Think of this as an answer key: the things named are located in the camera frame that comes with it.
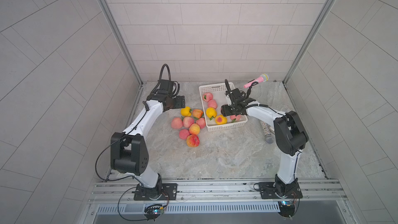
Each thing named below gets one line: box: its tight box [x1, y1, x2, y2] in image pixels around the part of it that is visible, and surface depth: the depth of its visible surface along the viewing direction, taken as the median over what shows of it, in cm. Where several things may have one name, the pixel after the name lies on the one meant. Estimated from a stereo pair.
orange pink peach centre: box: [188, 122, 201, 135], surface depth 89 cm
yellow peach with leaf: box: [215, 114, 228, 125], surface depth 91 cm
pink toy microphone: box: [243, 73, 269, 89], surface depth 92 cm
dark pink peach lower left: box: [178, 129, 190, 140], surface depth 88 cm
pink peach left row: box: [171, 117, 183, 130], surface depth 91 cm
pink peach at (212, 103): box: [207, 99, 218, 110], surface depth 101 cm
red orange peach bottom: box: [186, 133, 201, 148], surface depth 84 cm
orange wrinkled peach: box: [192, 108, 204, 119], surface depth 96 cm
